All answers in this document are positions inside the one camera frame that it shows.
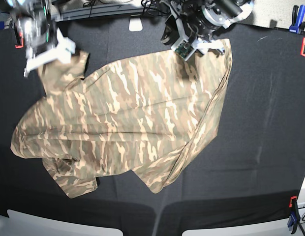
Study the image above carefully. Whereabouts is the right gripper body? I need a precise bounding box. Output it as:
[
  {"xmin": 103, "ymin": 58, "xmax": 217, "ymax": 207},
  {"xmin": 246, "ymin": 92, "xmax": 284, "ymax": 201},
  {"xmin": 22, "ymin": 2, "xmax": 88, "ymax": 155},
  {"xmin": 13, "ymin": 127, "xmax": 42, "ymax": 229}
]
[{"xmin": 18, "ymin": 17, "xmax": 57, "ymax": 53}]

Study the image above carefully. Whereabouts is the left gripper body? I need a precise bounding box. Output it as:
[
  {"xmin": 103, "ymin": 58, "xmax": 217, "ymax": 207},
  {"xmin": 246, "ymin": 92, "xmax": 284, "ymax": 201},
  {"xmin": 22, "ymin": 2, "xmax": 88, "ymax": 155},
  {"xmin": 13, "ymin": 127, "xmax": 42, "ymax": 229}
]
[{"xmin": 184, "ymin": 11, "xmax": 220, "ymax": 41}]

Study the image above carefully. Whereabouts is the camouflage t-shirt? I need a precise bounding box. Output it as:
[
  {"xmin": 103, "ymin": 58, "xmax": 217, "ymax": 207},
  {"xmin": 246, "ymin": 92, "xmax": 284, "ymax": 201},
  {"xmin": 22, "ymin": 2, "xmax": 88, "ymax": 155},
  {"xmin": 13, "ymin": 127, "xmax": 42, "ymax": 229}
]
[{"xmin": 11, "ymin": 39, "xmax": 232, "ymax": 198}]

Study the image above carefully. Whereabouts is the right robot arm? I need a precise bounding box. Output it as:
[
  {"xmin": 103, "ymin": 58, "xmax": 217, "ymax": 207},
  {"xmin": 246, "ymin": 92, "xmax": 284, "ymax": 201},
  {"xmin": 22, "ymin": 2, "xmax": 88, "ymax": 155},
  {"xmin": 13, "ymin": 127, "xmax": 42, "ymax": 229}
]
[{"xmin": 4, "ymin": 0, "xmax": 58, "ymax": 56}]

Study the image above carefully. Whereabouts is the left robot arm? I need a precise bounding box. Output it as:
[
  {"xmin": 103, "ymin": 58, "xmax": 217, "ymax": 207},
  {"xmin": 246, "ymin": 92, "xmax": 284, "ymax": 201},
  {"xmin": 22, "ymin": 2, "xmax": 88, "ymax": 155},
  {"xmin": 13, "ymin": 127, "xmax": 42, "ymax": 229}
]
[{"xmin": 162, "ymin": 0, "xmax": 254, "ymax": 41}]

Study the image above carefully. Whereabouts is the red clamp top left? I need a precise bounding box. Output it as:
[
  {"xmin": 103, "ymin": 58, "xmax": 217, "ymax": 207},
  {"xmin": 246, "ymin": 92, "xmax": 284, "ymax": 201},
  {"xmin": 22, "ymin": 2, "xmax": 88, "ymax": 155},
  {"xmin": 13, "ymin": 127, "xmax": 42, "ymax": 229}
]
[{"xmin": 9, "ymin": 21, "xmax": 24, "ymax": 49}]

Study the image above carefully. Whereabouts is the white tag on cloth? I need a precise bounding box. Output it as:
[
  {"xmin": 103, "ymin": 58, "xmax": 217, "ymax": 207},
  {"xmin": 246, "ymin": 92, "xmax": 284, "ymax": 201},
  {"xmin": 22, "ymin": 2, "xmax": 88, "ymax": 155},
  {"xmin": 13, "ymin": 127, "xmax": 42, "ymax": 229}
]
[{"xmin": 128, "ymin": 17, "xmax": 143, "ymax": 32}]

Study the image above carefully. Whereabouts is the blue clamp top right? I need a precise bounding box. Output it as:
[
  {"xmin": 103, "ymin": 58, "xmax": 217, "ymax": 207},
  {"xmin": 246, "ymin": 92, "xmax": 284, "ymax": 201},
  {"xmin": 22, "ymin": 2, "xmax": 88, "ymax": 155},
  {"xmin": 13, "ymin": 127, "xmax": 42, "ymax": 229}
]
[{"xmin": 289, "ymin": 4, "xmax": 305, "ymax": 34}]

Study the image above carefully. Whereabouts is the black table cloth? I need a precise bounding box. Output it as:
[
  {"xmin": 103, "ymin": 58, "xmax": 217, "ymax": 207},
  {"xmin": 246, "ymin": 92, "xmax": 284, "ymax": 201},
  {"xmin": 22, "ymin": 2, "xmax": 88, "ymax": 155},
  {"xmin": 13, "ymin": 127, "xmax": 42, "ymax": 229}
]
[{"xmin": 0, "ymin": 24, "xmax": 305, "ymax": 236}]

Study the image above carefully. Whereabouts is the clamp bottom right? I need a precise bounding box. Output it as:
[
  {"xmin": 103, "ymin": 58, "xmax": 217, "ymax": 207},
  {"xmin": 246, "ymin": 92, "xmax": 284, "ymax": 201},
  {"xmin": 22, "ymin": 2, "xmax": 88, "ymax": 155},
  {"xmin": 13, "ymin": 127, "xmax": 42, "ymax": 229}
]
[{"xmin": 287, "ymin": 196, "xmax": 300, "ymax": 235}]

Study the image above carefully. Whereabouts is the black cable bundle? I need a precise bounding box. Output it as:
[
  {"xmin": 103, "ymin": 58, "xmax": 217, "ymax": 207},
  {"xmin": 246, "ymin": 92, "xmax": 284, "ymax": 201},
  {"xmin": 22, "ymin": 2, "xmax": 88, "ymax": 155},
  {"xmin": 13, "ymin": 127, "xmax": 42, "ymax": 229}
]
[{"xmin": 140, "ymin": 0, "xmax": 173, "ymax": 18}]

